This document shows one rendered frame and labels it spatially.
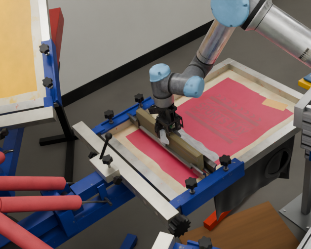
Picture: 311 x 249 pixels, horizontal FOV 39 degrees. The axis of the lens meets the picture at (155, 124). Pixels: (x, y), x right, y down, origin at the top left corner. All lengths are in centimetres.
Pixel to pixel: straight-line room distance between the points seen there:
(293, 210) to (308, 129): 126
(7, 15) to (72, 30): 153
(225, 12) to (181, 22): 309
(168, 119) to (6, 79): 79
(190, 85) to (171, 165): 39
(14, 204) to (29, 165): 203
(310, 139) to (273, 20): 54
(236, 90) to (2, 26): 113
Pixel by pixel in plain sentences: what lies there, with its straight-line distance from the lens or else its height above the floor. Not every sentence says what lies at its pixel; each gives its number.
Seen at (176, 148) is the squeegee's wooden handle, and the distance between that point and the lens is 174.
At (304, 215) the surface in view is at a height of 1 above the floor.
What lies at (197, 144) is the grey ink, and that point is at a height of 96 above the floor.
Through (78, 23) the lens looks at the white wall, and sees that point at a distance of 373.
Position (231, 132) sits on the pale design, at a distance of 188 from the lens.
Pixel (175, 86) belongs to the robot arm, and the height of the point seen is 132.
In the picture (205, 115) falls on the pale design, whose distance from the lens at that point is 198.
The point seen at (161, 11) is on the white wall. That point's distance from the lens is 416.
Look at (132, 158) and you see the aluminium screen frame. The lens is 178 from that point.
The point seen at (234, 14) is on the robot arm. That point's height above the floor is 163.
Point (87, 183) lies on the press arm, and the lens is 166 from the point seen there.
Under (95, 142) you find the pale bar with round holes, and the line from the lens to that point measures 182.
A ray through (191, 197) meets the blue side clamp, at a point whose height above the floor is 101.
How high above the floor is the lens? 219
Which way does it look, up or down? 39 degrees down
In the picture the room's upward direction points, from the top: 11 degrees counter-clockwise
